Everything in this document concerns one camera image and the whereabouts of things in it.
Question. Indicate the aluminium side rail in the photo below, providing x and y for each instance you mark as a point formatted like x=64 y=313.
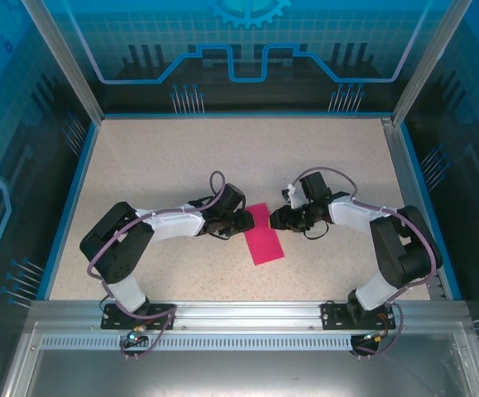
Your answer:
x=408 y=186

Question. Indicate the pink paper sheet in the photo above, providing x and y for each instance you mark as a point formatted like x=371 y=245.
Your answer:
x=264 y=244

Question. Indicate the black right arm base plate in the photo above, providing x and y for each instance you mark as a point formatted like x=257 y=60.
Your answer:
x=332 y=316

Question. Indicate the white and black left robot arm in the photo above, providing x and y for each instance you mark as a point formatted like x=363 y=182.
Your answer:
x=173 y=225

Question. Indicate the aluminium frame post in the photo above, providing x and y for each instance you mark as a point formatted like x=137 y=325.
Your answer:
x=428 y=62
x=66 y=62

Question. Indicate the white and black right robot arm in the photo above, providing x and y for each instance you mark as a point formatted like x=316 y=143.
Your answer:
x=400 y=248

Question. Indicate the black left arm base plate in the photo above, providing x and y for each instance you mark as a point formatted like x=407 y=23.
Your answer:
x=111 y=318

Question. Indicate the aluminium mounting rail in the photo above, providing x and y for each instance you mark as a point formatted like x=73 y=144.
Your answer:
x=247 y=316

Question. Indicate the blue table border strip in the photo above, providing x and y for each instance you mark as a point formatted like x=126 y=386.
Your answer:
x=243 y=116
x=422 y=186
x=69 y=211

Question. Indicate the metal tray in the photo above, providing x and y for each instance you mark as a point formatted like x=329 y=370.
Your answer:
x=239 y=376

